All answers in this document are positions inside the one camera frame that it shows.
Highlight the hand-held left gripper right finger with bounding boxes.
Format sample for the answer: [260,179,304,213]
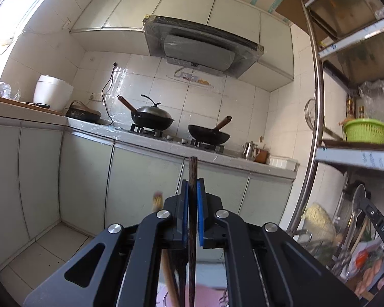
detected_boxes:
[197,178,361,307]

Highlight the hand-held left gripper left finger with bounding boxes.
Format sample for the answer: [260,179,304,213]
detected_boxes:
[23,179,190,307]

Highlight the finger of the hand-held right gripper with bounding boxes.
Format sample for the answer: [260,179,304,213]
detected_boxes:
[361,195,379,221]

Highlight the metal spoon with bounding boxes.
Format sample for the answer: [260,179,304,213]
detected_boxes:
[341,184,367,259]

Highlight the plain dark chopstick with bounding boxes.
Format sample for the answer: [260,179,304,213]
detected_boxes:
[188,156,198,307]

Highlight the printed food packet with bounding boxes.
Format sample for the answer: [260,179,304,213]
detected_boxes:
[352,240,384,301]

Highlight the metal shelf rack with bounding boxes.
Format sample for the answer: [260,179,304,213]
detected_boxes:
[288,0,384,234]

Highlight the clear bag of noodles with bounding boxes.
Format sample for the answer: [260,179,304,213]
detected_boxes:
[302,201,338,247]

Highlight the green plastic basket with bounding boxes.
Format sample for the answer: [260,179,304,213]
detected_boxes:
[343,118,384,144]

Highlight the steel kettle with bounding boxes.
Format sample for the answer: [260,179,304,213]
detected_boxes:
[241,141,257,160]

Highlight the brown teapot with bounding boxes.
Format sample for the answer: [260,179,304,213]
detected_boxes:
[254,147,270,163]

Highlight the white box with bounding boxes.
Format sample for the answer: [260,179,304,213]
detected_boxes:
[269,155,299,171]

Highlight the black wok with lid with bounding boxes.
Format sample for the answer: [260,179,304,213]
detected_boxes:
[117,94,175,131]

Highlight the grey kitchen base cabinets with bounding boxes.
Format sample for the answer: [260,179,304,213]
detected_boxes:
[0,99,298,272]

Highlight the black induction cooker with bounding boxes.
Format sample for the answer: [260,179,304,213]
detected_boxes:
[65,100,102,123]

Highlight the range hood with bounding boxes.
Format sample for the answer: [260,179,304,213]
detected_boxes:
[143,14,264,79]

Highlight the white rice cooker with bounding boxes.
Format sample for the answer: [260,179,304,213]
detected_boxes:
[33,75,74,113]

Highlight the wooden cutting board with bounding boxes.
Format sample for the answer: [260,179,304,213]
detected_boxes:
[0,93,66,116]

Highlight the small clear plastic bag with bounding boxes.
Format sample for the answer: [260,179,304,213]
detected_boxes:
[0,81,21,100]

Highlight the window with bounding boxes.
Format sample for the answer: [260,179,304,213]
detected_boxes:
[0,0,71,80]

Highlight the black wok wooden handle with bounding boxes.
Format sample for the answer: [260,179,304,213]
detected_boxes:
[188,116,232,145]

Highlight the wire strainer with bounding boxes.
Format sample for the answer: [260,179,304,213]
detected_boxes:
[304,98,344,141]

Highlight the wall sticker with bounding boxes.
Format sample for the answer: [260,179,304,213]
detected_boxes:
[166,67,216,91]

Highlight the black power cable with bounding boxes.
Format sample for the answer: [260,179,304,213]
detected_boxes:
[102,61,119,125]

